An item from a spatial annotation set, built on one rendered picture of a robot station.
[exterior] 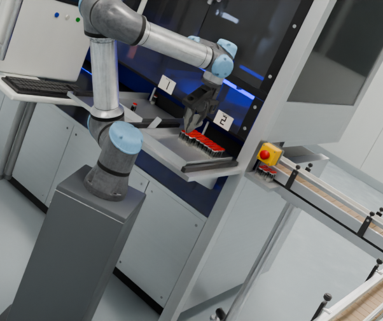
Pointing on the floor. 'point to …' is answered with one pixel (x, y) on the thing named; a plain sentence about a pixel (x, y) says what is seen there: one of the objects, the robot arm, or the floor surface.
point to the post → (249, 155)
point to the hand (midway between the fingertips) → (186, 130)
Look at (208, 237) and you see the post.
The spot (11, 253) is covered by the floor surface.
